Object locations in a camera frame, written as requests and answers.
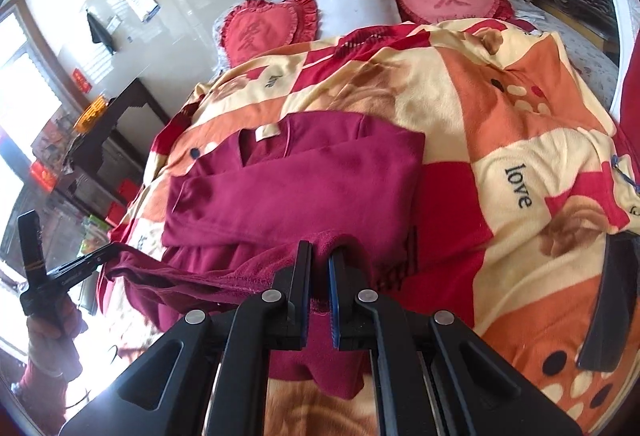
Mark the white pillow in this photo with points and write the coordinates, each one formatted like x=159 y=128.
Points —
x=357 y=1

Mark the window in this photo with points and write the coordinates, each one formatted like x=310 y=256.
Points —
x=25 y=81

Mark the black flat object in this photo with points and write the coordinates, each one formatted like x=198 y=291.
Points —
x=607 y=306

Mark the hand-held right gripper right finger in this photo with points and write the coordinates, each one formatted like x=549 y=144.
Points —
x=336 y=311

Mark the red wall sticker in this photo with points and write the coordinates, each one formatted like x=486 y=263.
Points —
x=82 y=80

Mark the red box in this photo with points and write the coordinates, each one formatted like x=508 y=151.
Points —
x=126 y=188
x=115 y=213

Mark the dark glass cabinet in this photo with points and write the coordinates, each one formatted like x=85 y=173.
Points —
x=50 y=226

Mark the yellow box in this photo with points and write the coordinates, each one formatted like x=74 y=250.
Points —
x=92 y=114

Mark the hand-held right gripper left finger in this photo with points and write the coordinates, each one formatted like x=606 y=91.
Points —
x=295 y=311

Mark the person's left hand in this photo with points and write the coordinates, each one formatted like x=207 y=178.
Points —
x=52 y=341

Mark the dark wooden table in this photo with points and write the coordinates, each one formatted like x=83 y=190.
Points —
x=125 y=116

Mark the green printed box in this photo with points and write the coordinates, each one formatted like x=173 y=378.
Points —
x=95 y=233

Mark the printed fleece blanket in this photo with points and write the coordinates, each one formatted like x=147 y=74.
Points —
x=525 y=126

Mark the maroon shirt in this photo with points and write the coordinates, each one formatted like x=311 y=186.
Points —
x=300 y=186

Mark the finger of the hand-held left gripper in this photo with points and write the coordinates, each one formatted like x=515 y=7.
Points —
x=87 y=262

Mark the black hanging cloth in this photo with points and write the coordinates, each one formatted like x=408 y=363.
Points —
x=100 y=34

